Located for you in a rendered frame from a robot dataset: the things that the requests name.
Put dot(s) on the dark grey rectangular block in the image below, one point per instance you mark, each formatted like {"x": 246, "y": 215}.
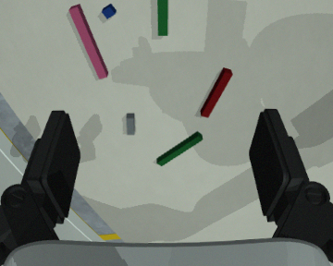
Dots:
{"x": 130, "y": 119}

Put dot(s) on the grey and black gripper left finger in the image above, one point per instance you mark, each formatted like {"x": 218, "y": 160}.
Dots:
{"x": 30, "y": 208}

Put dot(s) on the pink rectangular rod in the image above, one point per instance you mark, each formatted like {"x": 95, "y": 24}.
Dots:
{"x": 88, "y": 41}

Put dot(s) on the small blue block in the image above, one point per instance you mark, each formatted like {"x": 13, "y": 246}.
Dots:
{"x": 109, "y": 11}

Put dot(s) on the green rod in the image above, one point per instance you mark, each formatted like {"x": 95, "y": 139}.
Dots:
{"x": 180, "y": 148}
{"x": 162, "y": 13}

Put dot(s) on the dark red rod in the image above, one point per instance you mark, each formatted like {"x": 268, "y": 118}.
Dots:
{"x": 216, "y": 91}

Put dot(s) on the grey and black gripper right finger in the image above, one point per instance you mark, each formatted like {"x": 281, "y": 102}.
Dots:
{"x": 300, "y": 208}

